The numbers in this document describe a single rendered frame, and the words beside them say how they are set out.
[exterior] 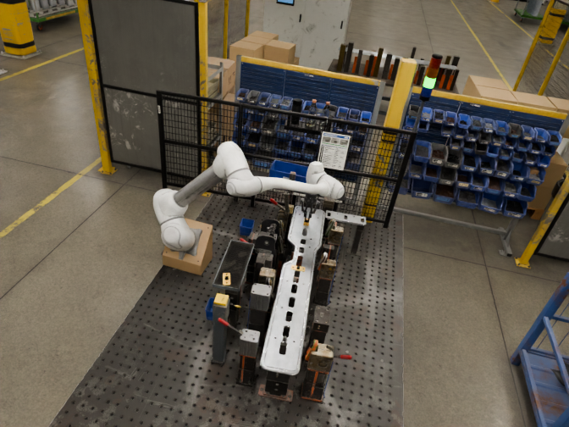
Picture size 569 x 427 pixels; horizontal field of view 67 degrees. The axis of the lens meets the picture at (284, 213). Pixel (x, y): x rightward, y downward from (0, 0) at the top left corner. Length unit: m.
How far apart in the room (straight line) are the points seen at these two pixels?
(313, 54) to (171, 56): 4.97
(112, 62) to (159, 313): 2.89
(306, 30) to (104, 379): 7.60
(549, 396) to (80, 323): 3.45
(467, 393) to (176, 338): 2.16
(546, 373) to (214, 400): 2.51
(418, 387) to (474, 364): 0.56
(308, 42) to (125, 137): 4.94
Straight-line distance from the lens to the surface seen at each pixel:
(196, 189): 2.54
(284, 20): 9.02
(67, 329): 3.69
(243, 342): 2.11
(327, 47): 8.96
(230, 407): 2.32
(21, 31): 9.58
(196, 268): 2.87
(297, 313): 2.31
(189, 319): 2.65
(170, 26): 4.39
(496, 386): 3.79
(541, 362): 3.92
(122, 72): 4.80
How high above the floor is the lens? 2.71
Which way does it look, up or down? 35 degrees down
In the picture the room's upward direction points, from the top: 8 degrees clockwise
